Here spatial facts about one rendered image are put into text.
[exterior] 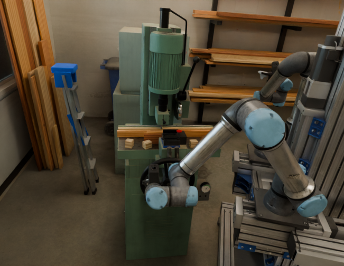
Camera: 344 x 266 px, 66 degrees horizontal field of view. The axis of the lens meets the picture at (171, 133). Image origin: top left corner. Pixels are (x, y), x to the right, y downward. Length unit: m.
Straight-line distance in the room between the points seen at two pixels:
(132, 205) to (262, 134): 1.06
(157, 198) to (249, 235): 0.62
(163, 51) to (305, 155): 0.89
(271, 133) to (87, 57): 3.29
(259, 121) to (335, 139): 0.61
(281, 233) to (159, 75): 0.98
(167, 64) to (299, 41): 3.11
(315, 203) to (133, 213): 1.06
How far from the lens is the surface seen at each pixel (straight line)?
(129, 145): 1.48
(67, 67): 2.16
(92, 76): 3.96
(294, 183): 1.09
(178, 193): 0.99
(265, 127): 0.87
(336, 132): 1.40
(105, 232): 2.26
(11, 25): 2.64
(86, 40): 3.88
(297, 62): 1.59
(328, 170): 1.49
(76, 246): 2.21
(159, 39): 1.38
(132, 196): 1.66
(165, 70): 1.41
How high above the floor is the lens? 1.65
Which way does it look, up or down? 26 degrees down
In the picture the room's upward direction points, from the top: 5 degrees clockwise
